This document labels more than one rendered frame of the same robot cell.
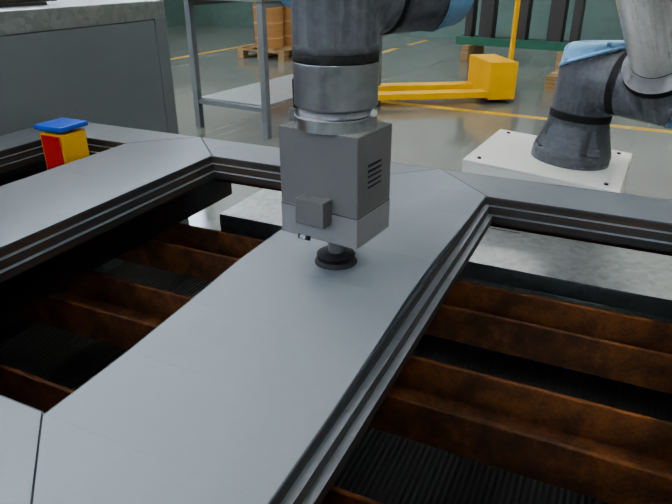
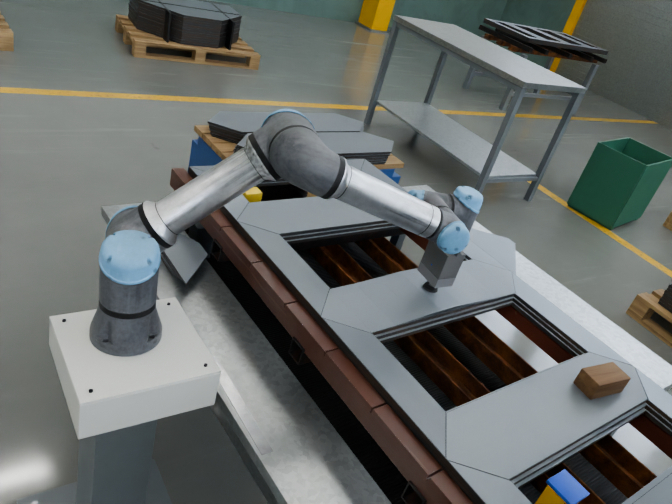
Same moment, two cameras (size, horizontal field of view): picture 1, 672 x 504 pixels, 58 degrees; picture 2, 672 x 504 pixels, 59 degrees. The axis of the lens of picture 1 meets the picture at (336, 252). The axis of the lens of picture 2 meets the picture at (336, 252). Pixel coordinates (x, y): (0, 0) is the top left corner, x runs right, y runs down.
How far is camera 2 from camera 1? 2.06 m
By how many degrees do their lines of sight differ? 121
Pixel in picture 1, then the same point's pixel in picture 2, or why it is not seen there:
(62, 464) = (509, 282)
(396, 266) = (413, 276)
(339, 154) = not seen: hidden behind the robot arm
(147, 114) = not seen: outside the picture
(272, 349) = (462, 278)
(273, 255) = (449, 300)
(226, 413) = (476, 273)
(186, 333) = (482, 293)
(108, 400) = (501, 288)
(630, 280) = (223, 302)
